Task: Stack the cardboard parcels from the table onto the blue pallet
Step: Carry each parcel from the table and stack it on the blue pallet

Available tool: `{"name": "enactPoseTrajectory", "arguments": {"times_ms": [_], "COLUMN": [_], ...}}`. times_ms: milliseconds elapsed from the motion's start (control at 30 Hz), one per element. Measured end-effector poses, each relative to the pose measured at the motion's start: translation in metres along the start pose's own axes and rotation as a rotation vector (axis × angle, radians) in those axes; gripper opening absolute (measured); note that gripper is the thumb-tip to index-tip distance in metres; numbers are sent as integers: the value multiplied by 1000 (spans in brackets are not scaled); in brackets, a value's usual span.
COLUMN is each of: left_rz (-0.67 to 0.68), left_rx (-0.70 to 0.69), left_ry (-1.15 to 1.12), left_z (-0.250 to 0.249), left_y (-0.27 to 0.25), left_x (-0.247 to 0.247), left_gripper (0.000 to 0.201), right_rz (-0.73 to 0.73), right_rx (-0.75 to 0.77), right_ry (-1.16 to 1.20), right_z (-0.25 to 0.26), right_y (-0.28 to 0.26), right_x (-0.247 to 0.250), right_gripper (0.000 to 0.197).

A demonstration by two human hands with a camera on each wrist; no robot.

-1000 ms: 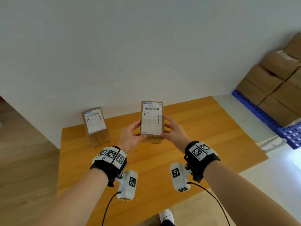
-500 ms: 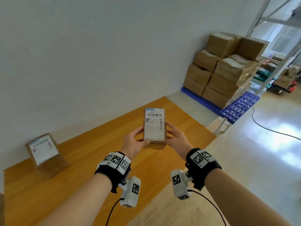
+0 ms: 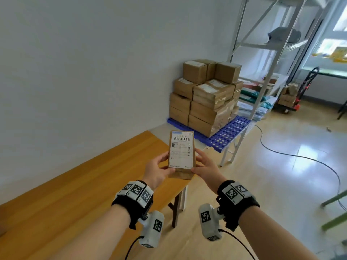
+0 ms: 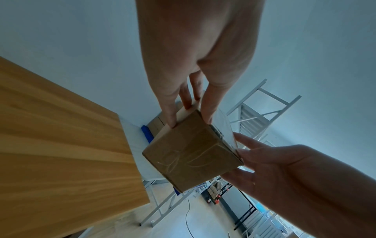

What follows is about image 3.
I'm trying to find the black wristband with marker tags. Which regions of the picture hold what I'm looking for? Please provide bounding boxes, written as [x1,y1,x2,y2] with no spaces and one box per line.
[111,181,154,230]
[216,180,260,232]

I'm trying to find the black camera cable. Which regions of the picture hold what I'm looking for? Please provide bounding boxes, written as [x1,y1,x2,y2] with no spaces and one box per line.
[218,229,257,260]
[124,235,144,260]

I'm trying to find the taped cardboard box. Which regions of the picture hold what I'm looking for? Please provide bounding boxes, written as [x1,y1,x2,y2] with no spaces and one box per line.
[193,83,227,110]

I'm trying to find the stacked brown cartons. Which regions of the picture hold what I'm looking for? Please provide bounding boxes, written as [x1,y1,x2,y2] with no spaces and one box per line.
[279,85,299,107]

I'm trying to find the white marker-tagged wrist camera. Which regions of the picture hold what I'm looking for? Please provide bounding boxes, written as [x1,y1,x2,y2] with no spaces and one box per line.
[198,204,223,242]
[138,210,165,249]

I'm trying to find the person's right forearm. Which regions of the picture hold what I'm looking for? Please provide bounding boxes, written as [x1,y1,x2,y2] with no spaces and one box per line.
[244,205,320,260]

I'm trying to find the crumpled grey bag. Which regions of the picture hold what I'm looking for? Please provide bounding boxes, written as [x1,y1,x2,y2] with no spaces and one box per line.
[267,27,301,44]

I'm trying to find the green metal frame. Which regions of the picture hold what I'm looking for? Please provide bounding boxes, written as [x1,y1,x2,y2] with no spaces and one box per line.
[321,190,347,231]

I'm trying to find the orange wooden table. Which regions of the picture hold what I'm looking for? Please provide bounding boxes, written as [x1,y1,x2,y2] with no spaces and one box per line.
[0,130,188,260]

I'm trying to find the black floor cable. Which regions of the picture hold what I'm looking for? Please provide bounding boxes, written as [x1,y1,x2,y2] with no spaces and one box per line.
[254,125,347,212]

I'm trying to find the small tape-striped cardboard box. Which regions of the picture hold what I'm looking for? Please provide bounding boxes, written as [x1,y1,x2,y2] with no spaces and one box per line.
[195,58,217,80]

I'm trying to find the person's right hand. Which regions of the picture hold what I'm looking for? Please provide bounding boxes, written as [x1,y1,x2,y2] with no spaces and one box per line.
[191,148,228,195]

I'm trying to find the cardboard parcel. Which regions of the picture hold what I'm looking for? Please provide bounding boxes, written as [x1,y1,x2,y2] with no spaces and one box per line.
[189,101,228,125]
[222,99,239,125]

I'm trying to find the bright window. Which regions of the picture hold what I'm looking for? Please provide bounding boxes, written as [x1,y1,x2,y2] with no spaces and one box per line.
[312,0,347,64]

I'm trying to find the person's left forearm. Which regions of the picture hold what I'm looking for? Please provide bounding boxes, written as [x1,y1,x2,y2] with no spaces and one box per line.
[53,211,132,260]

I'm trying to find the grey metal shelf rack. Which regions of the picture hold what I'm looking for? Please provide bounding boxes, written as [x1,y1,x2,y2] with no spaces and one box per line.
[226,0,334,121]

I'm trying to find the small brown carton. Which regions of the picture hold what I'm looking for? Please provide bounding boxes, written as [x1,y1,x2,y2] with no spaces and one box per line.
[257,83,274,95]

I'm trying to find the person's left hand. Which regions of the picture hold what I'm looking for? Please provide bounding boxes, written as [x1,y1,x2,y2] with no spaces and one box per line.
[142,152,176,191]

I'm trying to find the green folding table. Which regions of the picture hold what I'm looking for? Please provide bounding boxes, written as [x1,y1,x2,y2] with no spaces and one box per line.
[301,66,347,120]

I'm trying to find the blue perforated plastic pallet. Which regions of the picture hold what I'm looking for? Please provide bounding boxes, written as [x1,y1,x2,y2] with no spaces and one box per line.
[167,115,251,153]

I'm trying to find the yellow green packet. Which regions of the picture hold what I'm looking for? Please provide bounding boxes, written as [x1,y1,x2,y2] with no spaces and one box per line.
[329,47,347,63]

